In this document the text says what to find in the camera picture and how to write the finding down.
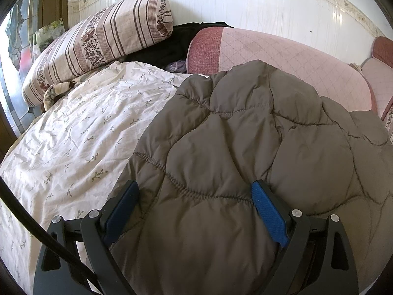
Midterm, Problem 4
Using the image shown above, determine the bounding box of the floral printed paper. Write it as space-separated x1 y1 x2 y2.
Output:
32 18 66 50

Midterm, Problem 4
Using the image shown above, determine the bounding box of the white floral bed sheet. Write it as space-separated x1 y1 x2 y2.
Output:
0 61 212 295

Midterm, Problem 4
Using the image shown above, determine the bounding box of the grey-brown padded hooded jacket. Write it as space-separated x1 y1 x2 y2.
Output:
109 60 393 295

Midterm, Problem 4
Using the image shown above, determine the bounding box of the wooden door frame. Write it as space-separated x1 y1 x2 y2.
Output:
40 0 70 31

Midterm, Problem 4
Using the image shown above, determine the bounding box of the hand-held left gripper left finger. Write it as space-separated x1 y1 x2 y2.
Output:
32 180 140 295

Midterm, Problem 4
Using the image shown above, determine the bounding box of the black cable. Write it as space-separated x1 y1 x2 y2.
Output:
0 177 102 295

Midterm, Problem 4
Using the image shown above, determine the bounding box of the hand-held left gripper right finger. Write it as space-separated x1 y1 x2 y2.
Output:
251 180 360 295

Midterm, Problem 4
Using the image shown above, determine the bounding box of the striped floral pillow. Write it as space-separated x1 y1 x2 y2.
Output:
22 0 174 106

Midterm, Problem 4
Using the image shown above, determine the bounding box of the pink quilted cushion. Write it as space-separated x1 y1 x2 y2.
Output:
186 27 378 114
359 36 393 120

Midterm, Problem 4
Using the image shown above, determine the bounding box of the small floral cloth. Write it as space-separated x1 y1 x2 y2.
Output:
43 81 80 111

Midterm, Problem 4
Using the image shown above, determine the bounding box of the black cloth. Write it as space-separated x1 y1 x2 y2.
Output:
123 21 234 71

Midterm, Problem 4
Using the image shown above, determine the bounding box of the stained glass window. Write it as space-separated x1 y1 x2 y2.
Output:
0 0 43 136

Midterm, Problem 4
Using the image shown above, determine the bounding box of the purple cloth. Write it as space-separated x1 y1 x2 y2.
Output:
166 60 188 74

